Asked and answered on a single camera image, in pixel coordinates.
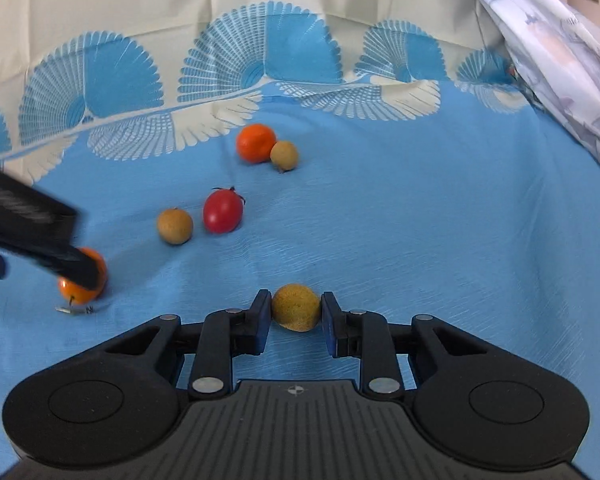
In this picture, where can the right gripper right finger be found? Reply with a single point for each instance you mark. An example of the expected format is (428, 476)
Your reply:
(365, 336)

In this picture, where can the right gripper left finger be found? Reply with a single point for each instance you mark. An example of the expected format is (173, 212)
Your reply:
(225, 334)

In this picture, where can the longan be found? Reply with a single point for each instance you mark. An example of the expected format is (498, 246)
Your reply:
(284, 156)
(296, 307)
(175, 226)

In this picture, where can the red cherry tomato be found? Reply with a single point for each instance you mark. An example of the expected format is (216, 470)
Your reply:
(223, 210)

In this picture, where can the orange top small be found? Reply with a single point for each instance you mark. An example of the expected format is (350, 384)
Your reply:
(254, 143)

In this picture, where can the small dark stem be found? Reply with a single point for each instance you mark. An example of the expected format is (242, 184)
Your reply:
(81, 309)

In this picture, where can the blue fan-pattern sheet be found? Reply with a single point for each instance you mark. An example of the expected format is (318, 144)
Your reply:
(430, 177)

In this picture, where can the grey patterned blanket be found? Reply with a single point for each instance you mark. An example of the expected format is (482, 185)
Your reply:
(556, 51)

